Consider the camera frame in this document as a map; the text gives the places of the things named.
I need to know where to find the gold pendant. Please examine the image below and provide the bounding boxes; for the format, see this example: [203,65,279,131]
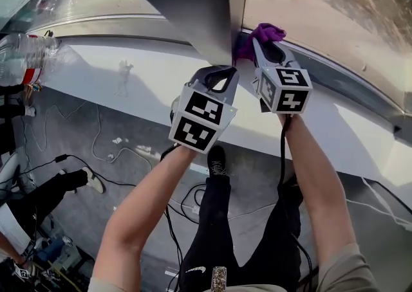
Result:
[211,265,227,292]

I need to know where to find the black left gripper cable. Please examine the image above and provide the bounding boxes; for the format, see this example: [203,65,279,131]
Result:
[160,142,181,160]

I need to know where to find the person's right forearm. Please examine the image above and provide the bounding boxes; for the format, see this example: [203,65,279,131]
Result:
[278,113,358,262]

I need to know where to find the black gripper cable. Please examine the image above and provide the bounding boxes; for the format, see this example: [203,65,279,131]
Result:
[160,142,181,160]
[279,115,315,290]

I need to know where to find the white floor cable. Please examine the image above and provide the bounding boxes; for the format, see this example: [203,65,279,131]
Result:
[24,100,154,172]

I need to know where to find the person's left forearm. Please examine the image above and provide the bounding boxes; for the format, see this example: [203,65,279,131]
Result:
[93,145,197,280]

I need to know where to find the person's grey sweatshirt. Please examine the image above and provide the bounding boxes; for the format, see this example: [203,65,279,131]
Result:
[88,242,380,292]

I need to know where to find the person's black trousers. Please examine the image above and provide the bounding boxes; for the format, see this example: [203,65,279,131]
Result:
[178,173,305,292]

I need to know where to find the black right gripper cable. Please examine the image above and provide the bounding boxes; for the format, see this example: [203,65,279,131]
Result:
[279,115,315,290]

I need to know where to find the clear plastic bottle red label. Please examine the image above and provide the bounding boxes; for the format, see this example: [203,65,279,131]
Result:
[0,33,62,86]

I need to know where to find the clear window glass pane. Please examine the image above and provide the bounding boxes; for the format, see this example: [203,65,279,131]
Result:
[243,0,412,114]

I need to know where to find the person's black left shoe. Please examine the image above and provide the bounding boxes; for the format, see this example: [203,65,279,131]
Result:
[207,145,228,178]

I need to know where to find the purple cloth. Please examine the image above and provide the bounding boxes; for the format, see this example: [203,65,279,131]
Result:
[236,23,287,64]

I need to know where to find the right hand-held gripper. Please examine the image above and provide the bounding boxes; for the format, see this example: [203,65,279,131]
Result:
[250,37,314,115]

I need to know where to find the white window sill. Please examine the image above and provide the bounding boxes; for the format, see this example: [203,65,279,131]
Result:
[41,35,412,187]

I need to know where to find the black window frame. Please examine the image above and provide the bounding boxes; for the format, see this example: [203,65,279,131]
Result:
[0,0,412,143]

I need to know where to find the beige tall cabinet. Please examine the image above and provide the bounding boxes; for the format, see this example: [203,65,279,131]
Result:
[337,174,412,292]

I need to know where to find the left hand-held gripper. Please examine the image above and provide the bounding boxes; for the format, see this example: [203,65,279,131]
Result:
[168,64,241,155]

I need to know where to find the black power adapter cable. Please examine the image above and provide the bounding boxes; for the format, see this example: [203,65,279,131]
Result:
[0,154,138,188]

